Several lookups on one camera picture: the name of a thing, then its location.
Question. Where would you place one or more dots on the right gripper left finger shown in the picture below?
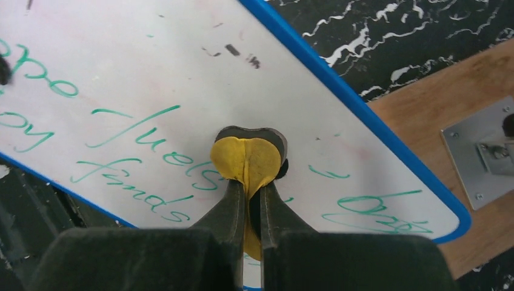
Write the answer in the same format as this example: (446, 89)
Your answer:
(205, 256)

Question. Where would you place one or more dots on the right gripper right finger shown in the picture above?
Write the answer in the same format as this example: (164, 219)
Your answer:
(297, 257)

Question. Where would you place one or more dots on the yellow bone shaped eraser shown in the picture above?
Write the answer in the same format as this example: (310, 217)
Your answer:
(254, 158)

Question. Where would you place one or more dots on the blue framed whiteboard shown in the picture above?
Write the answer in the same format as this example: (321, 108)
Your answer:
(119, 103)

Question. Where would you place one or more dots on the silver metal bracket plate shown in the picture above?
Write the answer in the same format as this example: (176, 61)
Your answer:
(481, 149)

